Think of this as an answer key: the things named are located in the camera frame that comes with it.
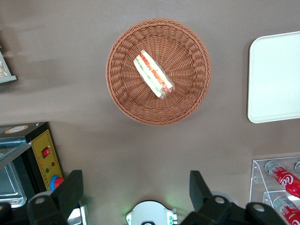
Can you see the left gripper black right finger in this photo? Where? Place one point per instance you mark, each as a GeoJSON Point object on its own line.
{"type": "Point", "coordinates": [201, 199]}

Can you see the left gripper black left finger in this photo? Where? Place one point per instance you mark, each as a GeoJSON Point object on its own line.
{"type": "Point", "coordinates": [68, 192]}

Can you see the triangle sandwich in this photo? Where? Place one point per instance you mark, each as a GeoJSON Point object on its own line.
{"type": "Point", "coordinates": [152, 72]}

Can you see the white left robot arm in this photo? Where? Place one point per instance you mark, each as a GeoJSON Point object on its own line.
{"type": "Point", "coordinates": [150, 213]}

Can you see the grey snack tray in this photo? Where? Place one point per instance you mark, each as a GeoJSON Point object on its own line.
{"type": "Point", "coordinates": [9, 78]}

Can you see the cream plastic serving tray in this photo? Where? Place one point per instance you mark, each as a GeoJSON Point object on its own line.
{"type": "Point", "coordinates": [276, 79]}

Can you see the round brown wicker basket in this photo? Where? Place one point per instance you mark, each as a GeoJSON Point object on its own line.
{"type": "Point", "coordinates": [182, 47]}

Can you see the black food warmer yellow panel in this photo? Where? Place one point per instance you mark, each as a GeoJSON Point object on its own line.
{"type": "Point", "coordinates": [44, 164]}

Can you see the steel warmer pan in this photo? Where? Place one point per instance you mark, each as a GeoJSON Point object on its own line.
{"type": "Point", "coordinates": [10, 187]}

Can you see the clear acrylic bottle rack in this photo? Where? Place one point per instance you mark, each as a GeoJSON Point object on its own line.
{"type": "Point", "coordinates": [257, 178]}

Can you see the clear bag of snacks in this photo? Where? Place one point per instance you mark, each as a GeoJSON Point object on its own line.
{"type": "Point", "coordinates": [2, 69]}

